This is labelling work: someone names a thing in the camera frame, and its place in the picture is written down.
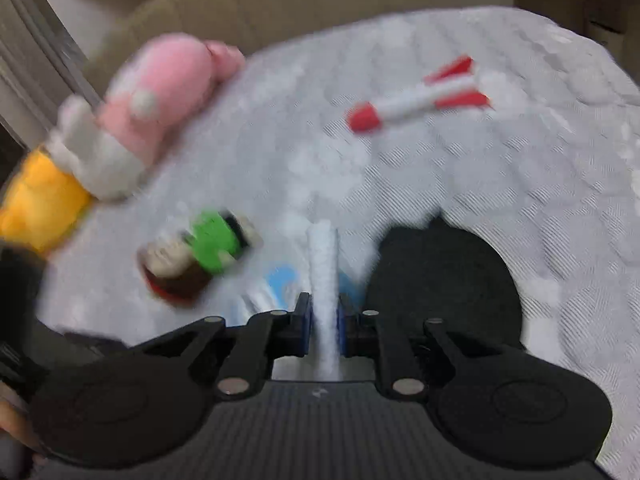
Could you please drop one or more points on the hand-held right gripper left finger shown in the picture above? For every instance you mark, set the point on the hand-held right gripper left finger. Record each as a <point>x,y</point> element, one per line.
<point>306,325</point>

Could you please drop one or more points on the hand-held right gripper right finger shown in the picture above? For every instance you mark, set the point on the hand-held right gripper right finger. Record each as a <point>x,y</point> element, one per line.
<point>342,325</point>

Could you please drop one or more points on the blue and white tissue packet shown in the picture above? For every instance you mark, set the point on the blue and white tissue packet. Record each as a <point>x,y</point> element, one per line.
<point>280,280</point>

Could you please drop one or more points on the white tissue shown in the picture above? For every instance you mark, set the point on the white tissue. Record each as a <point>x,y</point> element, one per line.
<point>324,260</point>

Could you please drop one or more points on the crochet doll with green hat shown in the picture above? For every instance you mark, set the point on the crochet doll with green hat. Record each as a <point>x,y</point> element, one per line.
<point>210,245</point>

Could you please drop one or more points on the person's left hand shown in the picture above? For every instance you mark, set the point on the person's left hand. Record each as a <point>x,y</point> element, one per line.
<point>15,425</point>

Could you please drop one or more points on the black round object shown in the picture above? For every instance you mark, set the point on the black round object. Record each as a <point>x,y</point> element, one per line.
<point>440,280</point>

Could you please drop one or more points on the yellow plush toy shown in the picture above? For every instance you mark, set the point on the yellow plush toy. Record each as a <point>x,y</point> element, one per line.
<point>40,200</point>

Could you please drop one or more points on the white quilted mattress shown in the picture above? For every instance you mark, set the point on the white quilted mattress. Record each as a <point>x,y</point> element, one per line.
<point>450,185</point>

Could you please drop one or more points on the red and white toy rocket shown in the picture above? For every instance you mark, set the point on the red and white toy rocket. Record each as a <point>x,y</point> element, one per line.
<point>415,100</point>

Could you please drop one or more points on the grey curtain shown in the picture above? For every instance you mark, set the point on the grey curtain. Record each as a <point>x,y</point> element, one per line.
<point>30,60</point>

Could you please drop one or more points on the pink and white plush toy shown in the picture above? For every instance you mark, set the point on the pink and white plush toy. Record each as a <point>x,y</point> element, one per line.
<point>160,85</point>

